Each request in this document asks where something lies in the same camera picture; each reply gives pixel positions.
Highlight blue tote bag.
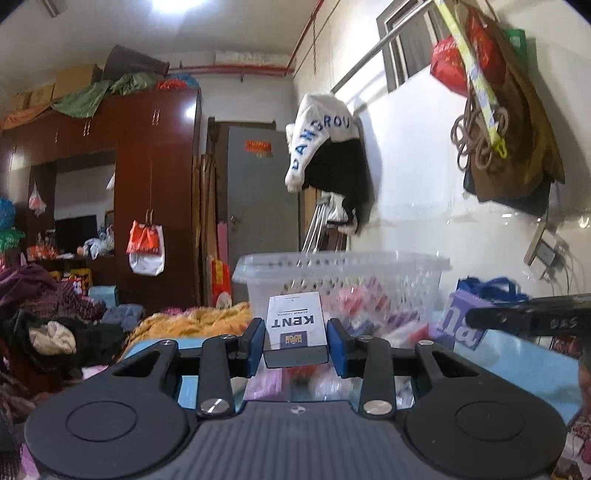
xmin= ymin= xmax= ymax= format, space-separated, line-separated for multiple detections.
xmin=455 ymin=277 xmax=529 ymax=305

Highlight brown hanging bag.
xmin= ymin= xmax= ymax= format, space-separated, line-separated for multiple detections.
xmin=463 ymin=9 xmax=566 ymax=217

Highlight black television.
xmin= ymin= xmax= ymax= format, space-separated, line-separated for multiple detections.
xmin=54 ymin=213 xmax=99 ymax=250

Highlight white lettered hoodie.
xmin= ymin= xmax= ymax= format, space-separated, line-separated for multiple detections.
xmin=284 ymin=92 xmax=361 ymax=193

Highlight orange white plastic bag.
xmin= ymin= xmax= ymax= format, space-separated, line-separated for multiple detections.
xmin=127 ymin=219 xmax=165 ymax=277

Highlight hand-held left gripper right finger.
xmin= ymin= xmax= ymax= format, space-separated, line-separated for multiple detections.
xmin=325 ymin=318 xmax=481 ymax=418

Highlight wooden boards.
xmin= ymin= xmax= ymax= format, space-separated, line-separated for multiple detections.
xmin=199 ymin=154 xmax=218 ymax=305

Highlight purple carton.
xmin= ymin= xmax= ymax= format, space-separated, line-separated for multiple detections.
xmin=429 ymin=291 xmax=490 ymax=352

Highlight colourful patterned cloth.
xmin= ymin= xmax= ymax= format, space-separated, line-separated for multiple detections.
xmin=554 ymin=406 xmax=591 ymax=480

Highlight red plastic bag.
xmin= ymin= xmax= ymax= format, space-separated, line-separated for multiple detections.
xmin=430 ymin=36 xmax=472 ymax=97
xmin=466 ymin=7 xmax=506 ymax=84

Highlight black hanging garment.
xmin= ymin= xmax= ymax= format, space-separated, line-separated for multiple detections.
xmin=302 ymin=138 xmax=375 ymax=236

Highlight pile of boxes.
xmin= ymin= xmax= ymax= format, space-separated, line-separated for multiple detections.
xmin=242 ymin=277 xmax=437 ymax=411

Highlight cardboard box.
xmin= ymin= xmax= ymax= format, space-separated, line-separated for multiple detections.
xmin=53 ymin=64 xmax=102 ymax=100

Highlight red ceiling pipe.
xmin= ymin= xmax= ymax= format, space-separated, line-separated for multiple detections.
xmin=168 ymin=0 xmax=324 ymax=75

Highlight metal hanging rod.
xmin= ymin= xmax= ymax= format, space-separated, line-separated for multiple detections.
xmin=330 ymin=0 xmax=437 ymax=93

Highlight light blue box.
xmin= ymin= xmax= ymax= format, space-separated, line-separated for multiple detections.
xmin=88 ymin=286 xmax=116 ymax=308

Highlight wall power strip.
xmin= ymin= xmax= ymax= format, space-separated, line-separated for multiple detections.
xmin=524 ymin=217 xmax=571 ymax=280

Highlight yellow blanket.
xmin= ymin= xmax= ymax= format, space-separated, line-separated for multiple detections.
xmin=122 ymin=302 xmax=252 ymax=356

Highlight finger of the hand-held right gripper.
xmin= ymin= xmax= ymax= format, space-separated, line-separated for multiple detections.
xmin=465 ymin=295 xmax=591 ymax=334

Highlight window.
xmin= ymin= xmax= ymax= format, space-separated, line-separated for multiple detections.
xmin=376 ymin=0 xmax=444 ymax=92

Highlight blue plastic bag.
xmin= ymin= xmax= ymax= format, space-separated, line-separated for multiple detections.
xmin=0 ymin=198 xmax=17 ymax=232

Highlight coiled brown rope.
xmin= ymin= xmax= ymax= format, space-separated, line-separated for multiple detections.
xmin=451 ymin=99 xmax=509 ymax=172

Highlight pink plastic bag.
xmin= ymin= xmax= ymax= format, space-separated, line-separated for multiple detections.
xmin=28 ymin=182 xmax=48 ymax=217

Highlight yellow green strap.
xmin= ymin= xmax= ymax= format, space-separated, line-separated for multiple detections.
xmin=436 ymin=0 xmax=509 ymax=158

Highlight brown wooden wardrobe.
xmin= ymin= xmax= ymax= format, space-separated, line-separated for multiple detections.
xmin=0 ymin=88 xmax=204 ymax=319

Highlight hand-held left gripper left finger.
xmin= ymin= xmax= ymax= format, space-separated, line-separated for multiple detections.
xmin=111 ymin=318 xmax=267 ymax=418

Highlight grey blue cloth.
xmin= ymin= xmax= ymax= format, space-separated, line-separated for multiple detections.
xmin=102 ymin=305 xmax=144 ymax=330

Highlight green cloth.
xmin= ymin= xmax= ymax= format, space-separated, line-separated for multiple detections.
xmin=51 ymin=71 xmax=162 ymax=118

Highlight grey door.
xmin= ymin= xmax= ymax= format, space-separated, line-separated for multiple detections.
xmin=215 ymin=121 xmax=303 ymax=305

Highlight white plastic lattice basket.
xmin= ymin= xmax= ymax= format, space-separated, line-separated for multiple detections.
xmin=232 ymin=250 xmax=451 ymax=342

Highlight heap of dark clothes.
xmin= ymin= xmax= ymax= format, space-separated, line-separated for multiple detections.
xmin=0 ymin=263 xmax=134 ymax=407

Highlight white cigarette box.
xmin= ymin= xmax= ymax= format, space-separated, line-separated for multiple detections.
xmin=264 ymin=292 xmax=329 ymax=369

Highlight dark brown bag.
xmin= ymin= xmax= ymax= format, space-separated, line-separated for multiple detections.
xmin=102 ymin=45 xmax=171 ymax=84

